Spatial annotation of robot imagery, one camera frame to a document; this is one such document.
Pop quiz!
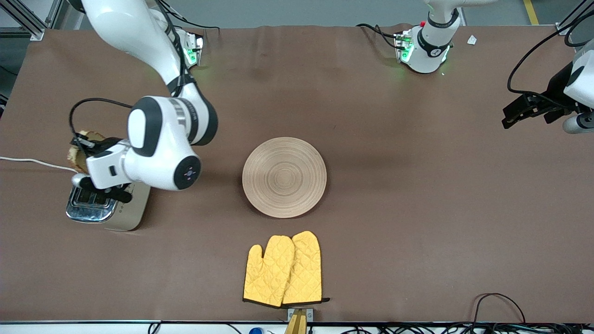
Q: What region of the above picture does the brown bread slice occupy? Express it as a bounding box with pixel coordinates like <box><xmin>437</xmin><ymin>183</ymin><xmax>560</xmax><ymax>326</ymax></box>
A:
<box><xmin>67</xmin><ymin>130</ymin><xmax>108</xmax><ymax>175</ymax></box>

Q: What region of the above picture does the round wooden plate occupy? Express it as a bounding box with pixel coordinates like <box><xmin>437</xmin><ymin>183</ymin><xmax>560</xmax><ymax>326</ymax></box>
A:
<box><xmin>242</xmin><ymin>137</ymin><xmax>328</xmax><ymax>218</ymax></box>

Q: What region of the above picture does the cream and chrome toaster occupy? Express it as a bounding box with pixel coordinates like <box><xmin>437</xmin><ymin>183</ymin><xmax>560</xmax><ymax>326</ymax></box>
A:
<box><xmin>65</xmin><ymin>183</ymin><xmax>151</xmax><ymax>231</ymax></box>

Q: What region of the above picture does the brown table cover mat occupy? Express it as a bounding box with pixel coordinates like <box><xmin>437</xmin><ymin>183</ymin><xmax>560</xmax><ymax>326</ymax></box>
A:
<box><xmin>0</xmin><ymin>23</ymin><xmax>594</xmax><ymax>324</ymax></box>

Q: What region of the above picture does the yellow quilted oven mitt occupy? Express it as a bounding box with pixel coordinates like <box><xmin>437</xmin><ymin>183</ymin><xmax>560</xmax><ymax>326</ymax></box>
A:
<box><xmin>243</xmin><ymin>235</ymin><xmax>296</xmax><ymax>308</ymax></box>
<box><xmin>282</xmin><ymin>231</ymin><xmax>331</xmax><ymax>305</ymax></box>

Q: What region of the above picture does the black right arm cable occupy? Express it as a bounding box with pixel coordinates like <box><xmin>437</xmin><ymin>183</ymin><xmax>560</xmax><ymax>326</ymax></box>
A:
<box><xmin>69</xmin><ymin>98</ymin><xmax>134</xmax><ymax>150</ymax></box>

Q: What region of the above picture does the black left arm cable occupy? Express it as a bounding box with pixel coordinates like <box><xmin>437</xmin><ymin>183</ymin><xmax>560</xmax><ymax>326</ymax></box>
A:
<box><xmin>506</xmin><ymin>0</ymin><xmax>594</xmax><ymax>105</ymax></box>

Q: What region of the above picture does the white toaster power cord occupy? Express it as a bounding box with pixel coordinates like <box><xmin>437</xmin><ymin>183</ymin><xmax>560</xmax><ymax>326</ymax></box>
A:
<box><xmin>0</xmin><ymin>156</ymin><xmax>77</xmax><ymax>173</ymax></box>

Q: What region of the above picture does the aluminium frame profile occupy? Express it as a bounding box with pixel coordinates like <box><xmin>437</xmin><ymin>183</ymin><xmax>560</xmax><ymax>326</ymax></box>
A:
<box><xmin>0</xmin><ymin>0</ymin><xmax>63</xmax><ymax>41</ymax></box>

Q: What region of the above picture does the black arm base cable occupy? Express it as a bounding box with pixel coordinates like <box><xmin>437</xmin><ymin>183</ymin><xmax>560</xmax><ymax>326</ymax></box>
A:
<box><xmin>356</xmin><ymin>23</ymin><xmax>400</xmax><ymax>49</ymax></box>

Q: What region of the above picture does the black looped cable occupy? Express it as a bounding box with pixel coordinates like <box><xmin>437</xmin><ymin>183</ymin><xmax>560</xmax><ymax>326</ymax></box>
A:
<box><xmin>471</xmin><ymin>292</ymin><xmax>527</xmax><ymax>325</ymax></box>

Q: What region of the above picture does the black cable bundle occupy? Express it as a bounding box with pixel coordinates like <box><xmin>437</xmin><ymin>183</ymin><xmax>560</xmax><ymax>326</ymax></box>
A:
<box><xmin>343</xmin><ymin>323</ymin><xmax>594</xmax><ymax>334</ymax></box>

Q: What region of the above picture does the wooden camera mount bracket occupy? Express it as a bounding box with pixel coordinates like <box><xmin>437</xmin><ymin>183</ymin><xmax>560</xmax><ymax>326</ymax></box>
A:
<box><xmin>284</xmin><ymin>308</ymin><xmax>314</xmax><ymax>334</ymax></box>

